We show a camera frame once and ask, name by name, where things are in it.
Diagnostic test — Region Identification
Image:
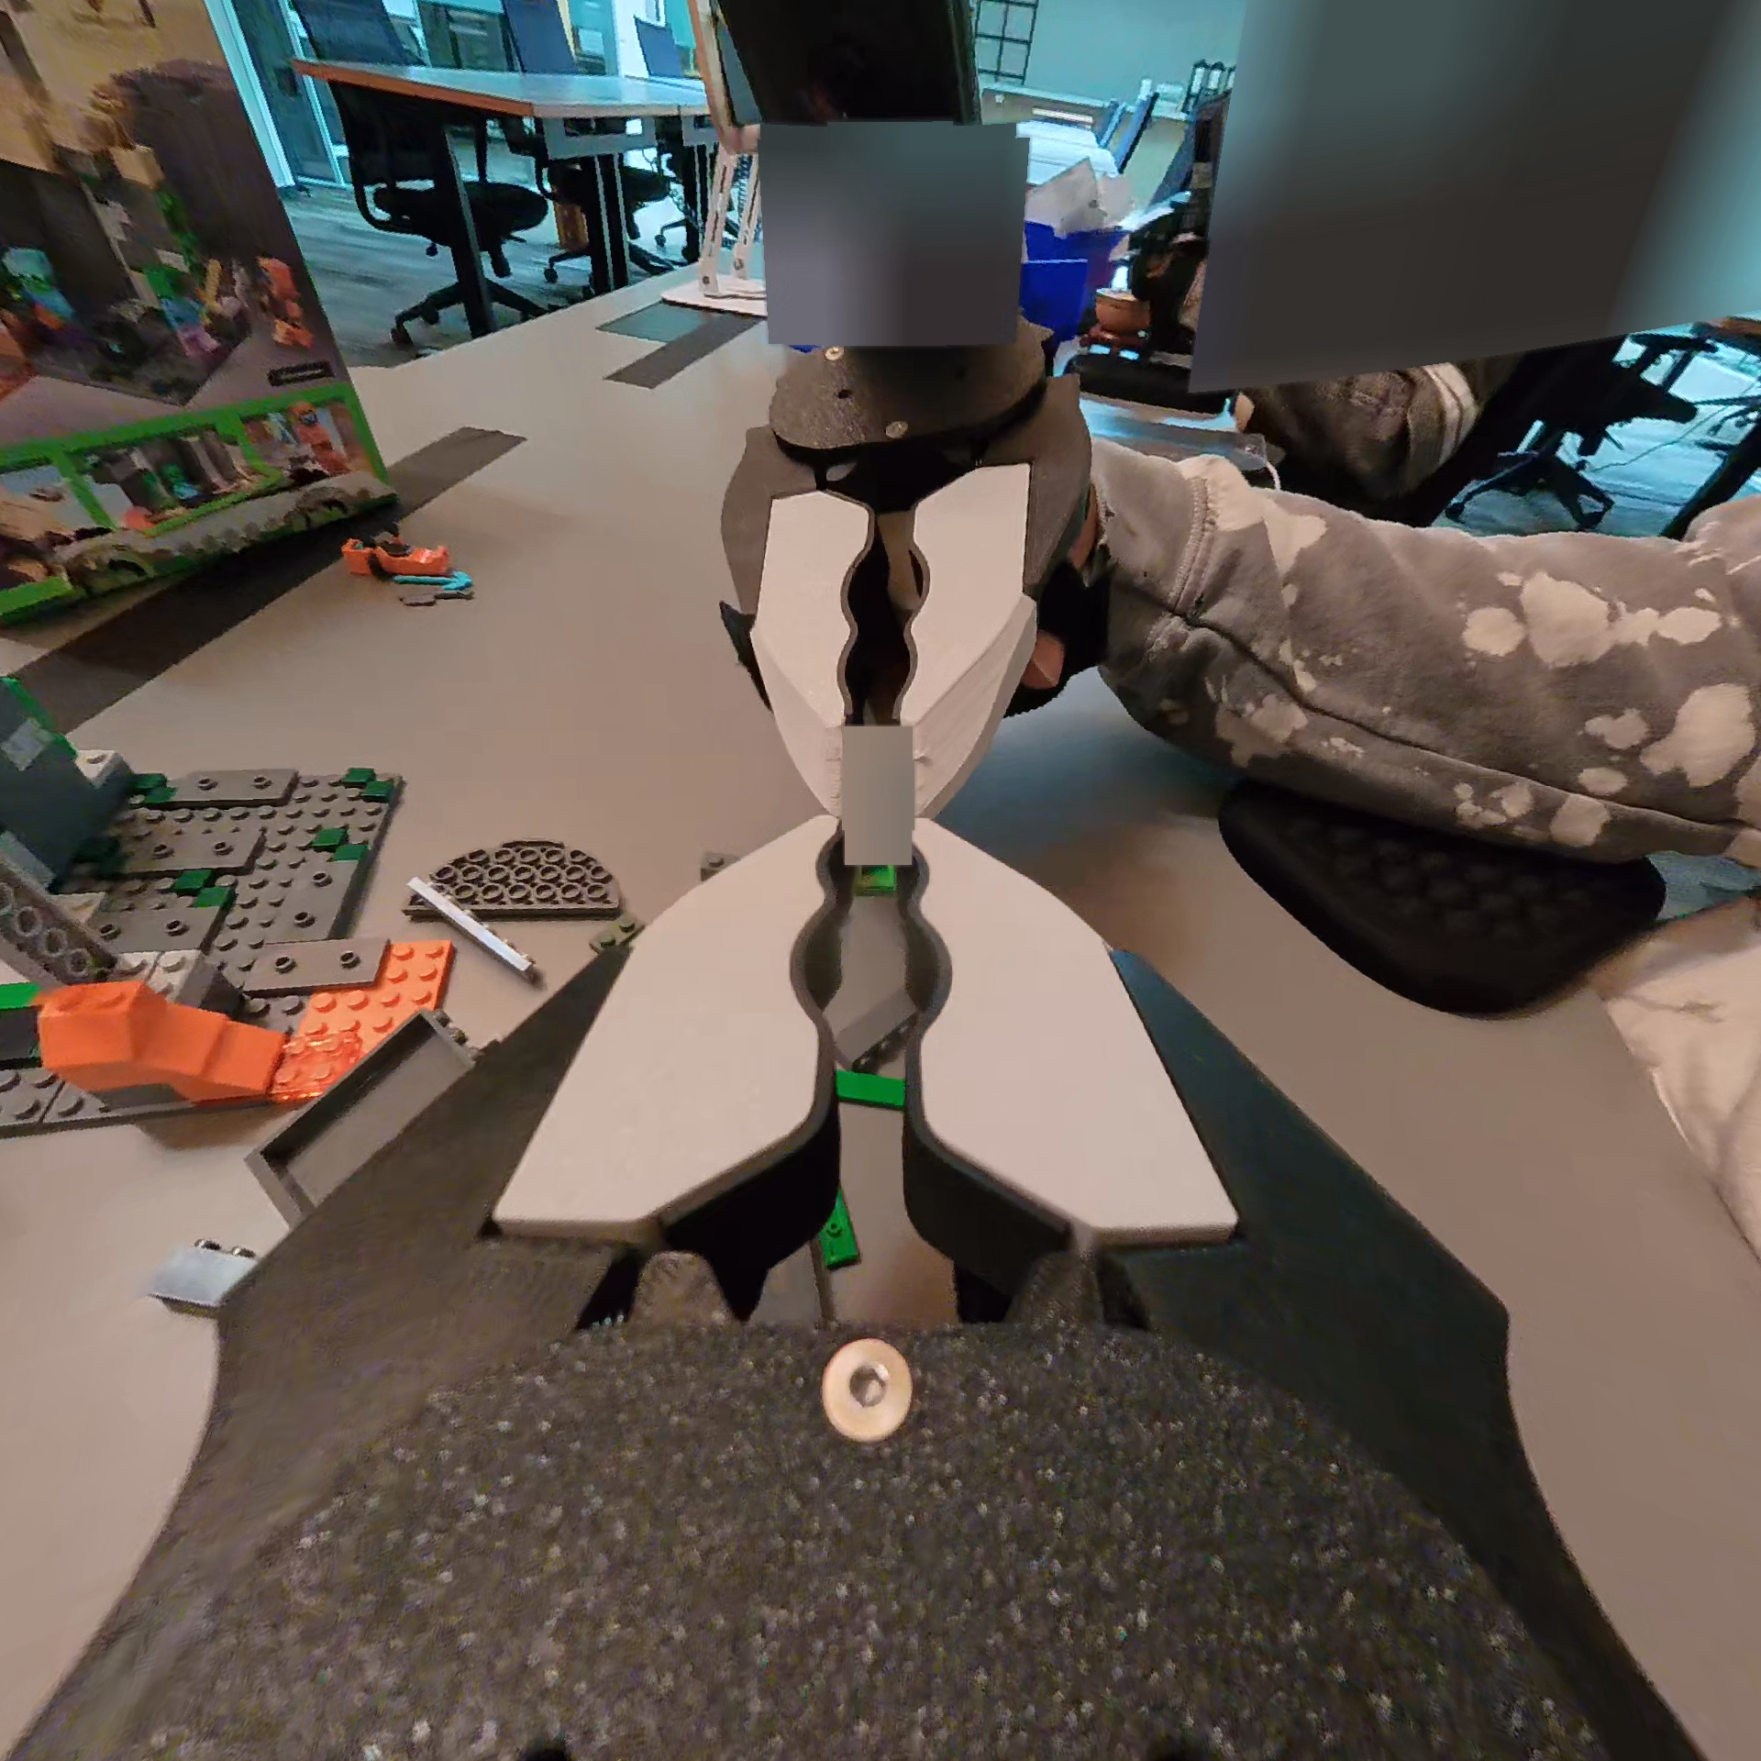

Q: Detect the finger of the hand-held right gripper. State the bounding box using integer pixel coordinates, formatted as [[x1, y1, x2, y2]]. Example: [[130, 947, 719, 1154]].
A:
[[749, 490, 895, 828], [881, 461, 1041, 828]]

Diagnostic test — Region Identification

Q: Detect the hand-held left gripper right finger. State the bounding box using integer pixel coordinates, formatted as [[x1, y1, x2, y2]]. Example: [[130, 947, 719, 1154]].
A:
[[895, 818, 1239, 1267]]

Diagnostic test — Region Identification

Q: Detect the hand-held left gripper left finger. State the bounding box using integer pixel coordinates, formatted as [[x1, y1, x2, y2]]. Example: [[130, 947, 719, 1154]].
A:
[[490, 818, 849, 1259]]

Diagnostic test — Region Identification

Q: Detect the person's right forearm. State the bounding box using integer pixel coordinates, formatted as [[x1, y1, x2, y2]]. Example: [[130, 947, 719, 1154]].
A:
[[1087, 435, 1761, 878]]

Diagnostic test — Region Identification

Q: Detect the thin light grey lego plate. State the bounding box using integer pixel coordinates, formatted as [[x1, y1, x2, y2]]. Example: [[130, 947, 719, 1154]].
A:
[[409, 876, 543, 978]]

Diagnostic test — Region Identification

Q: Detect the dark grey half-round lego plate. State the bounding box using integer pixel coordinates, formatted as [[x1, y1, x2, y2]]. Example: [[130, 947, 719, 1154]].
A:
[[434, 840, 626, 919]]

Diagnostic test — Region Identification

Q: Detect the orange lego plate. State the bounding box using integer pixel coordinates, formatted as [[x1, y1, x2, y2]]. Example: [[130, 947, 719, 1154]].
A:
[[270, 943, 456, 1097]]

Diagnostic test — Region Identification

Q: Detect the grey lego brick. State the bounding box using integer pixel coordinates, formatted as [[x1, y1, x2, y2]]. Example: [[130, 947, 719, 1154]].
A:
[[152, 1239, 262, 1308]]

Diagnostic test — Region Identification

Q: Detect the grey lego baseplate build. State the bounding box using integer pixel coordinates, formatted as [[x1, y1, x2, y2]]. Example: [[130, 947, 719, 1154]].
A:
[[0, 676, 401, 1131]]

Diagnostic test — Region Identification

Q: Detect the orange lego slope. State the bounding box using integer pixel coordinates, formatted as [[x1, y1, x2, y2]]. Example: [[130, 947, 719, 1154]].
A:
[[39, 982, 290, 1109]]

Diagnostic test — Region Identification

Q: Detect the lego set box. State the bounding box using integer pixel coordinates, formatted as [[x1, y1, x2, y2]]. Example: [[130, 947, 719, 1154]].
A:
[[0, 0, 395, 621]]

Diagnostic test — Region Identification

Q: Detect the person's right hand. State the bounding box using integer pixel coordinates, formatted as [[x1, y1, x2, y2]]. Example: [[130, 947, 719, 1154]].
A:
[[1013, 455, 1118, 712]]

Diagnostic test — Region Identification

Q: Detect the blue storage bin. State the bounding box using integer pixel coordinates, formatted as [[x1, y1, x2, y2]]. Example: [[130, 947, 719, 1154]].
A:
[[1019, 221, 1124, 346]]

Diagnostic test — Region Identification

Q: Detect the black office chair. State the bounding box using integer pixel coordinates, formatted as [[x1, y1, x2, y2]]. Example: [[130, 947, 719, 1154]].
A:
[[290, 0, 551, 346], [537, 0, 703, 277]]

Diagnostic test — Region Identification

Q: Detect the dark grey lego window frame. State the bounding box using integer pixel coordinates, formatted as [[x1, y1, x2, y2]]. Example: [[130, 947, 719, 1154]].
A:
[[249, 1006, 484, 1221]]

